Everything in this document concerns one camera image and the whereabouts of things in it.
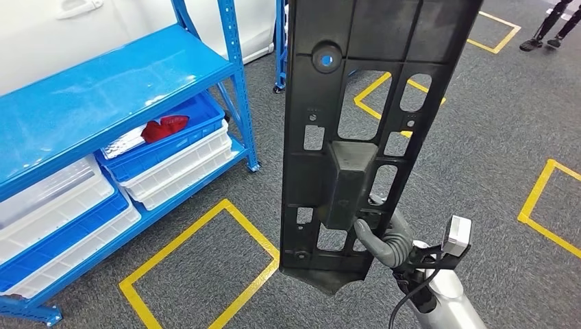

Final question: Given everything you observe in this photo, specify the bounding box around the yellow floor tape square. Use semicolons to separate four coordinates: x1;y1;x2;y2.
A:
118;198;282;329

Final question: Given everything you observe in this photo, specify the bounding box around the white car door handle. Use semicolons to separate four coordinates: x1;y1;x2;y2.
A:
55;0;104;20

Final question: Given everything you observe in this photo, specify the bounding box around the black cable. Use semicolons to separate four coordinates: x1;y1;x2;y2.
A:
388;267;443;329

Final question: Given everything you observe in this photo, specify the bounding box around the black plastic frame part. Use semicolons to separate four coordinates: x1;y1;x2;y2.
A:
277;0;484;297

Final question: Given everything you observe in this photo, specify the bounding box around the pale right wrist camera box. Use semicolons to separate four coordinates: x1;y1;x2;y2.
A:
441;215;473;258

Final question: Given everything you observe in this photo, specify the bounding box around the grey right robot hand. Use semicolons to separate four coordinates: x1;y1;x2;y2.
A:
353;209;413;267

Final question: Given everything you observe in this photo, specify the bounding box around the white car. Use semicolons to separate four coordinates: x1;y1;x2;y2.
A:
0;0;277;96

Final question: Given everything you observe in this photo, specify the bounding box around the blue plastic tray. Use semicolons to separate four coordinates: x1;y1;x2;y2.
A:
0;189;131;294
94;92;227;184

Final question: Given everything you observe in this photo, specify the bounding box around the blue metal shelf rack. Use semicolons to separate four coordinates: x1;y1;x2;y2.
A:
0;0;262;327
271;0;291;95

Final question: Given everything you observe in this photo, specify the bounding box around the red car lamp part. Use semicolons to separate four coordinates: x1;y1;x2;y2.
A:
140;114;190;145

